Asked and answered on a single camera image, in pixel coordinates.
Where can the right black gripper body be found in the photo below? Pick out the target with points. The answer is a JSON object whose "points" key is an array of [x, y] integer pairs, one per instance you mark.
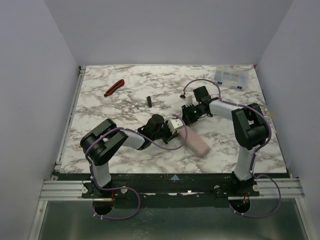
{"points": [[186, 114]]}

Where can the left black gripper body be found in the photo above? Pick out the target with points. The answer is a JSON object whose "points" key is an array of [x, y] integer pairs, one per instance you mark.
{"points": [[169, 133]]}

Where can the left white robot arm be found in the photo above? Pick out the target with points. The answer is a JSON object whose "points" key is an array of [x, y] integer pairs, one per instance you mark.
{"points": [[101, 143]]}

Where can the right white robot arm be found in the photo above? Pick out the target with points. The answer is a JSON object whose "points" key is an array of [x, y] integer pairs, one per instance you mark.
{"points": [[251, 128]]}

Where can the small black comb connector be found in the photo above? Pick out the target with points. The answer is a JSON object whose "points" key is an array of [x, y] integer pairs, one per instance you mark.
{"points": [[149, 101]]}

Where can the red black utility knife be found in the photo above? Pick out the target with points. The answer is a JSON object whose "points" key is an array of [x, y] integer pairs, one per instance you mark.
{"points": [[115, 87]]}

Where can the clear plastic parts box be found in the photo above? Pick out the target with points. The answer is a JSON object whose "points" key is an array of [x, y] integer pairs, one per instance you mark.
{"points": [[231, 77]]}

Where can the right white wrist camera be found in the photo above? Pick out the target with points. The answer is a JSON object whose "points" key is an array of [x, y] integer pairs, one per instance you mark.
{"points": [[188, 100]]}

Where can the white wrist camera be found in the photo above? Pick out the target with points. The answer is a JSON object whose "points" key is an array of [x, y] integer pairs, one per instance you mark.
{"points": [[188, 100], [174, 124]]}

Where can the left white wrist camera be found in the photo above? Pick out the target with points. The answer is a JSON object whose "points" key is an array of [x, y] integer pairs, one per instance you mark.
{"points": [[174, 124]]}

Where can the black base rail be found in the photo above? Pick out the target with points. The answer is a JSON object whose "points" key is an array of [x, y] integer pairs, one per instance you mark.
{"points": [[155, 190]]}

